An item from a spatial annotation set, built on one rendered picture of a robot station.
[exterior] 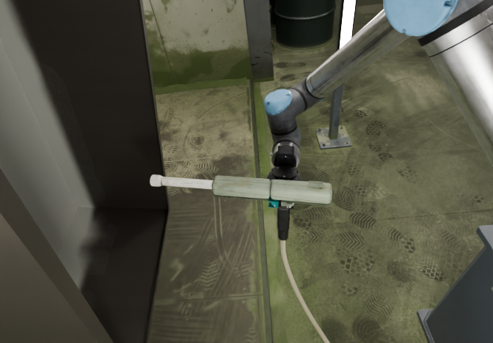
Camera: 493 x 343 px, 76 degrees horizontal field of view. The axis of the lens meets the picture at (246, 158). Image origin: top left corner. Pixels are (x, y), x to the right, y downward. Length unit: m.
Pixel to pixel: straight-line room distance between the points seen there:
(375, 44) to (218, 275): 1.17
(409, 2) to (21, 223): 0.58
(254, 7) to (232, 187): 1.85
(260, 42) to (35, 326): 2.32
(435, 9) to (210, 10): 2.06
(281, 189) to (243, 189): 0.10
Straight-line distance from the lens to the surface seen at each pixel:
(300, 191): 0.80
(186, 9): 2.53
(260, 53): 2.64
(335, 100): 1.95
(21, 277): 0.45
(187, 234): 1.72
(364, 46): 0.86
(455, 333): 1.37
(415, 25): 0.59
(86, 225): 1.33
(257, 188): 0.80
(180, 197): 1.88
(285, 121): 1.01
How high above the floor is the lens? 1.44
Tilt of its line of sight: 44 degrees down
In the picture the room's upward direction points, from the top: 9 degrees counter-clockwise
